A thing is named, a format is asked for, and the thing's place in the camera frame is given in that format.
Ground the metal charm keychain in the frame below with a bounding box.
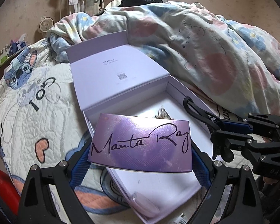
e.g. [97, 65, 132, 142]
[154, 107, 172, 122]

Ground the floral duvet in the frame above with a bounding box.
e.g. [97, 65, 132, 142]
[49, 1, 280, 115]

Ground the black hair clip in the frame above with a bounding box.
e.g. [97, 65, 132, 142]
[182, 96, 221, 131]

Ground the white charging cable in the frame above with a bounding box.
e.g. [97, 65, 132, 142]
[174, 212, 189, 224]

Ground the white printed quilted bedspread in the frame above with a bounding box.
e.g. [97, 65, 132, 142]
[0, 37, 266, 224]

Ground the lavender gift box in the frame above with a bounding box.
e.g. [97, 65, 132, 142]
[65, 29, 224, 221]

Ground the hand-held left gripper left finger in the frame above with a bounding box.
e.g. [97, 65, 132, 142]
[18, 142, 94, 224]

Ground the blue desktop organizer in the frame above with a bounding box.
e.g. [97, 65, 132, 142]
[9, 39, 27, 53]

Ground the pink round case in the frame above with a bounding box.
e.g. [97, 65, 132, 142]
[132, 191, 159, 218]

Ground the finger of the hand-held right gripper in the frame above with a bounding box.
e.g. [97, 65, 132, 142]
[211, 131, 280, 166]
[208, 113, 280, 133]

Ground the purple signed card packet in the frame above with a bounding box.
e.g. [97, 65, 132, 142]
[87, 113, 194, 174]

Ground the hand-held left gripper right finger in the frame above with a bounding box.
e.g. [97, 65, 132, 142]
[191, 142, 264, 224]

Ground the white electric fan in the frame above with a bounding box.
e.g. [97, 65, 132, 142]
[38, 16, 55, 33]

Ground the grey hanging garment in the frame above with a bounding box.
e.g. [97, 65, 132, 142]
[80, 0, 104, 14]

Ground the red stool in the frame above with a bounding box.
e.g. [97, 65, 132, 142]
[0, 163, 21, 213]

